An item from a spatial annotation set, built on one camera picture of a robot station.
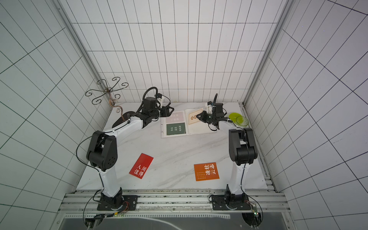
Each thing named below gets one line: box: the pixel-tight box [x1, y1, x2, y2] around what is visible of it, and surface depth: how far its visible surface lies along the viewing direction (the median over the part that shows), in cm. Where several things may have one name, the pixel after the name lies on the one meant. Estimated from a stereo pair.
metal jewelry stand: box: [85, 76, 129, 122], surface depth 87 cm
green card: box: [166, 122, 187, 136], surface depth 105 cm
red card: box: [128, 152, 154, 180], surface depth 87 cm
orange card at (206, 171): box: [193, 161, 220, 182], surface depth 85 cm
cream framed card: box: [188, 107, 204, 125], surface depth 100 cm
